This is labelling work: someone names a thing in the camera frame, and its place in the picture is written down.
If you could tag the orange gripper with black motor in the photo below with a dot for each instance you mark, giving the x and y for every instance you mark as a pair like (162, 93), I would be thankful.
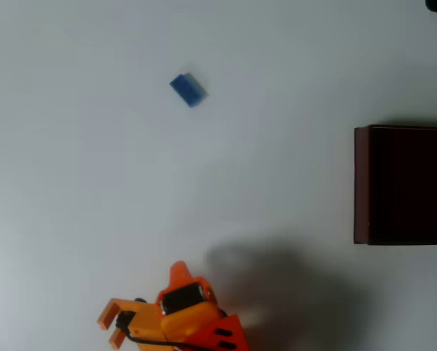
(190, 317)

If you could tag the small blue block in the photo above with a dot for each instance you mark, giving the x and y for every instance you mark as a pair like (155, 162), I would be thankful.
(187, 89)

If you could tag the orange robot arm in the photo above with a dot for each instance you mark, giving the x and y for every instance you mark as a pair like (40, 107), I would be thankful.
(189, 323)

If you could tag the dark brown box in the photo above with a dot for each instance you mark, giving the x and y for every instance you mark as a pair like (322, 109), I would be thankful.
(405, 186)

